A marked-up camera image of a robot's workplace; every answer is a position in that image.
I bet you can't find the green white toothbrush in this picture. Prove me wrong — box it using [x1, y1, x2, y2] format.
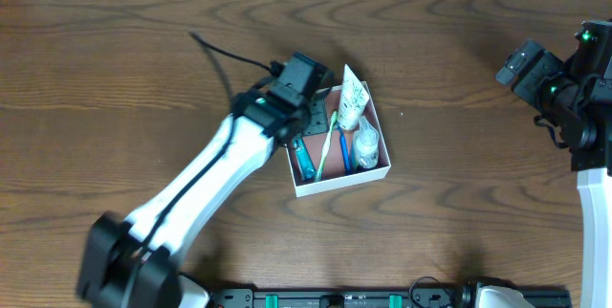
[315, 110, 339, 182]

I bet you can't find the white patterned lotion tube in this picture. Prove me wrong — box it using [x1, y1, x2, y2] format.
[338, 64, 370, 131]

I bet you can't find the Colgate toothpaste tube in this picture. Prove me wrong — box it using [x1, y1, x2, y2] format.
[293, 136, 317, 181]

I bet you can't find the clear spray bottle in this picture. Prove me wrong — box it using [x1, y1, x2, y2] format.
[352, 116, 379, 169]

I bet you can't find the blue disposable razor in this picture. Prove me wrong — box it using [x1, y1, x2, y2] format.
[336, 126, 352, 175]

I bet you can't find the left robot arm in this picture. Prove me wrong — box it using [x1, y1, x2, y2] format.
[76, 89, 326, 308]

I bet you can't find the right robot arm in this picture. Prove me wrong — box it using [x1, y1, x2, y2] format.
[495, 20, 611, 307]

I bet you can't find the white box pink interior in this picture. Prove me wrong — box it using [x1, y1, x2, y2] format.
[285, 81, 391, 197]

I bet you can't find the black mounting rail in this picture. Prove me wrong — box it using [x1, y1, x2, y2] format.
[209, 287, 573, 308]

